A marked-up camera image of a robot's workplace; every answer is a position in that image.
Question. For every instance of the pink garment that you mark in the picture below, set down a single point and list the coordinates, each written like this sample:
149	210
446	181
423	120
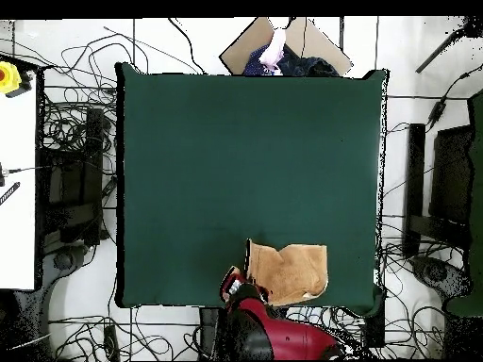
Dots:
277	47

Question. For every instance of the black flat panel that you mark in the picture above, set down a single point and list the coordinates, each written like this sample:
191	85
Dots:
451	173

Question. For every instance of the black power strip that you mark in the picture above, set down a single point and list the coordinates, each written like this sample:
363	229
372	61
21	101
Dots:
111	341

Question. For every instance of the black metal post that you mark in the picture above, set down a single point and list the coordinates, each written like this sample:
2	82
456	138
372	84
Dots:
415	169

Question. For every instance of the dark green table cloth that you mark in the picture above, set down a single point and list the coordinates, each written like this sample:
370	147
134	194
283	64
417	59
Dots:
226	151

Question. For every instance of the black tripod leg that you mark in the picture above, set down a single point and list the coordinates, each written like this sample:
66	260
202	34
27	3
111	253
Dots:
437	51

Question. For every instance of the green fabric sheet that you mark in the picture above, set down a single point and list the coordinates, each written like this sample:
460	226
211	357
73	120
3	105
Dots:
476	188

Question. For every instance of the blue dotted garment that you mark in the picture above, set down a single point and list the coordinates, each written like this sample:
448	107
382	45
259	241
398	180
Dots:
253	62

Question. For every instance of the yellow emergency stop button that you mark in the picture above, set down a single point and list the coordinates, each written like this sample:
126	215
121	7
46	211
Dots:
7	77

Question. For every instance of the black power adapter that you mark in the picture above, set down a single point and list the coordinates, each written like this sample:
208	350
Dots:
437	111

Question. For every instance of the dark navy garment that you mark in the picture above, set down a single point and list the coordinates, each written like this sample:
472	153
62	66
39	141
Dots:
309	67

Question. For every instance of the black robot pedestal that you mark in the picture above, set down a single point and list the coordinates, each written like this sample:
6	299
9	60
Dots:
209	332

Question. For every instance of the tan terry towel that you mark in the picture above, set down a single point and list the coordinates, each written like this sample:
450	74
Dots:
290	271

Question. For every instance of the grey wheeled stand base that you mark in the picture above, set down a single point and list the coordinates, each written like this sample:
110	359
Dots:
437	273
64	261

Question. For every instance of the brown cardboard box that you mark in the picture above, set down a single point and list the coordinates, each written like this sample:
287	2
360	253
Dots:
241	49

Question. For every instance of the black equipment rack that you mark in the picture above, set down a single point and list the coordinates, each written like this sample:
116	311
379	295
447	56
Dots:
75	169

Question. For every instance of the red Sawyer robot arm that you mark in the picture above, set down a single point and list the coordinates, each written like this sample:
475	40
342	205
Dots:
286	335

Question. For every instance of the white desk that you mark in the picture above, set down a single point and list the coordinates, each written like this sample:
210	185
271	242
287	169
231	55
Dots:
17	188

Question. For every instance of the black table leg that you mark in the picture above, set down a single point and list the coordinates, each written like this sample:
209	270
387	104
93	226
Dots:
373	328

